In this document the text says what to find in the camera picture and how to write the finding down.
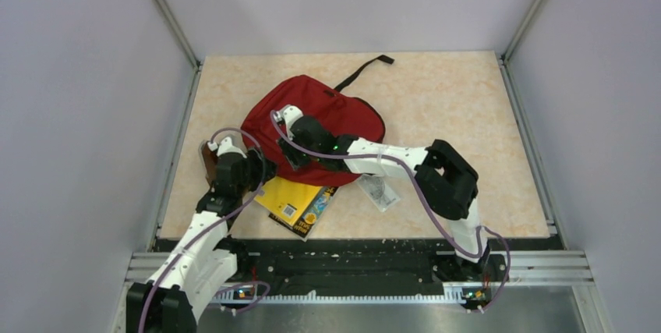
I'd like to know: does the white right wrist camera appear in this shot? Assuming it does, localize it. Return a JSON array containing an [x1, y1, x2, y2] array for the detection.
[[272, 105, 304, 139]]

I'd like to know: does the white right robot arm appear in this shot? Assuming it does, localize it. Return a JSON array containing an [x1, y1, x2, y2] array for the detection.
[[270, 105, 490, 282]]

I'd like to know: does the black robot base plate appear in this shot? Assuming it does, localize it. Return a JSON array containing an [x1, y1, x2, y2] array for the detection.
[[154, 236, 564, 299]]

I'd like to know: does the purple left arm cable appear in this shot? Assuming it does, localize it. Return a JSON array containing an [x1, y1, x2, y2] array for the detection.
[[137, 127, 272, 333]]

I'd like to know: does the aluminium frame rail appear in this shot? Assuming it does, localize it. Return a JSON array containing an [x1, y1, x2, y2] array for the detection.
[[111, 250, 610, 333]]

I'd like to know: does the colourful storey house book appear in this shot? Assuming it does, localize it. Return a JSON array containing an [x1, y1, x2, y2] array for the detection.
[[268, 187, 338, 241]]

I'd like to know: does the yellow book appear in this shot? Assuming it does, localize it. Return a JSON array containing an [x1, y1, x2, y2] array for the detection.
[[255, 176, 325, 226]]

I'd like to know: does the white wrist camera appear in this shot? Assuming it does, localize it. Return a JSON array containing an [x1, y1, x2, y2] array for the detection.
[[272, 105, 304, 139], [206, 136, 246, 158]]

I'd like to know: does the brown leather case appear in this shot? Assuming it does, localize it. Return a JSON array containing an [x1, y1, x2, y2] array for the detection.
[[199, 140, 218, 186]]

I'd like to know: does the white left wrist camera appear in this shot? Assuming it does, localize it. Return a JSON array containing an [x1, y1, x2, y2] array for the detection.
[[206, 136, 246, 158]]

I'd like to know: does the red student backpack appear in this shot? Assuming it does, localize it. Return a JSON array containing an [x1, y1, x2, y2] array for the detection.
[[241, 55, 394, 186]]

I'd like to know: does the clear plastic protractor packet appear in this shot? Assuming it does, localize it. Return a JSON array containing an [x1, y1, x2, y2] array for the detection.
[[356, 175, 401, 213]]

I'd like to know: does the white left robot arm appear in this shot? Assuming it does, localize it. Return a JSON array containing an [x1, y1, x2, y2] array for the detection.
[[125, 146, 268, 332]]

